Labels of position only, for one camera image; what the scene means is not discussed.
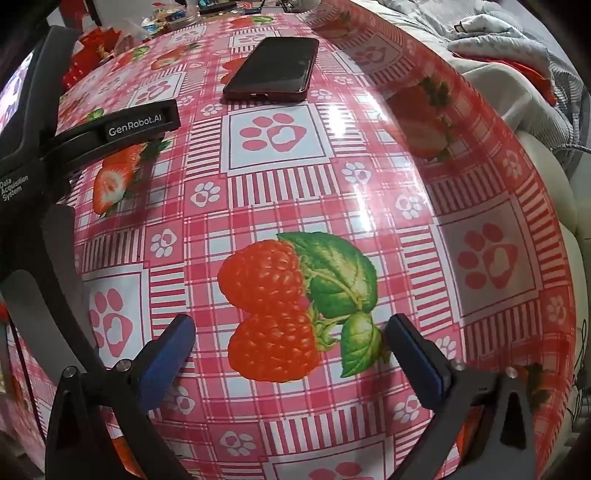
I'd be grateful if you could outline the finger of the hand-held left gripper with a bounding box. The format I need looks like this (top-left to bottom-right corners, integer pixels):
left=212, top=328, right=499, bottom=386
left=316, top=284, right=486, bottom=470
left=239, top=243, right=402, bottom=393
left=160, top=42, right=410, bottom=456
left=44, top=98, right=182, bottom=176

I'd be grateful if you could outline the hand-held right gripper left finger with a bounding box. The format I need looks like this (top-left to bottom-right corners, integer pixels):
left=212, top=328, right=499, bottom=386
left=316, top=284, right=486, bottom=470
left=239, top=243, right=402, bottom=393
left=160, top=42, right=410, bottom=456
left=44, top=314, right=197, bottom=480

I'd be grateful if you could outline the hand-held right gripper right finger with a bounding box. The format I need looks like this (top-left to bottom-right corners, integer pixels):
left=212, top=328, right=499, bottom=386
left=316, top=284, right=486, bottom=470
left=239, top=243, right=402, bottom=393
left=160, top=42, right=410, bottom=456
left=383, top=313, right=541, bottom=480

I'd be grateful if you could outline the red packaging pile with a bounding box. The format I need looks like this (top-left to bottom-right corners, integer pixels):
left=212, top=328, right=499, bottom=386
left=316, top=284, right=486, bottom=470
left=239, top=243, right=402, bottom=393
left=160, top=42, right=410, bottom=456
left=62, top=28, right=134, bottom=88

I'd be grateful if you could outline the black smartphone red case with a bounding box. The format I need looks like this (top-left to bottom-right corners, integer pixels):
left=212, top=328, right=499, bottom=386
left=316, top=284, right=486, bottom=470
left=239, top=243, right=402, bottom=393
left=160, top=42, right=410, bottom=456
left=223, top=37, right=320, bottom=103

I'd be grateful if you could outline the pink strawberry print tablecloth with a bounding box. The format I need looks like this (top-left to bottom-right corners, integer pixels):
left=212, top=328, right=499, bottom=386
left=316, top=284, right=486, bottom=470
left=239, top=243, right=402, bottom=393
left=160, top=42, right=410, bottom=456
left=0, top=0, right=578, bottom=480

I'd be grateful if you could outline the cream sofa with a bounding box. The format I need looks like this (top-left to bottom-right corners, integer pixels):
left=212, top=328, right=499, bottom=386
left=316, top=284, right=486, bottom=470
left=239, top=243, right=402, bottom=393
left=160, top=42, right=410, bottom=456
left=464, top=62, right=591, bottom=480

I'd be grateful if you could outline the red cloth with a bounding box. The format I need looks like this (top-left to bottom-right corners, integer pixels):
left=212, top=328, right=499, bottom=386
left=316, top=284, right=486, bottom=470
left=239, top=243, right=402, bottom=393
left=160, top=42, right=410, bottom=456
left=455, top=51, right=559, bottom=104

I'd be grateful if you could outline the grey quilted bedding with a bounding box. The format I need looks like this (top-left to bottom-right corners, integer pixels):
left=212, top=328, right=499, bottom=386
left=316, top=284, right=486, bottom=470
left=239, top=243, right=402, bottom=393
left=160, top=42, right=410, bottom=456
left=369, top=0, right=591, bottom=153

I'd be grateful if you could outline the black cable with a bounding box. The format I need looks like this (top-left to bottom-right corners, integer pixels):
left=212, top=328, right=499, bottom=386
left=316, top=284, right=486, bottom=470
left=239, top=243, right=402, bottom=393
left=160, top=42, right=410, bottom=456
left=566, top=318, right=591, bottom=430

